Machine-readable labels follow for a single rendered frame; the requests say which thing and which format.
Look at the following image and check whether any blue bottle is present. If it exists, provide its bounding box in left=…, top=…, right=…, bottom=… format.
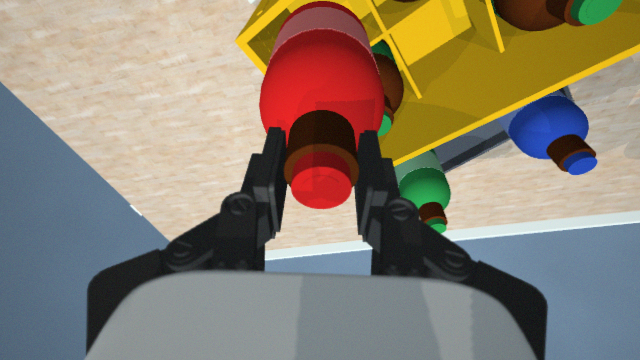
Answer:
left=496, top=90, right=598, bottom=175

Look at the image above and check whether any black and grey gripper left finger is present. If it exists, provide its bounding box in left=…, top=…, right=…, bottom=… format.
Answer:
left=86, top=127, right=287, bottom=356

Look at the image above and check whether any yellow box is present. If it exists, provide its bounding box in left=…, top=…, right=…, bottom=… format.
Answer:
left=235, top=0, right=640, bottom=166

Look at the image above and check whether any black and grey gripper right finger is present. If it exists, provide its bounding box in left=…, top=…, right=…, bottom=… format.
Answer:
left=354, top=130, right=548, bottom=360

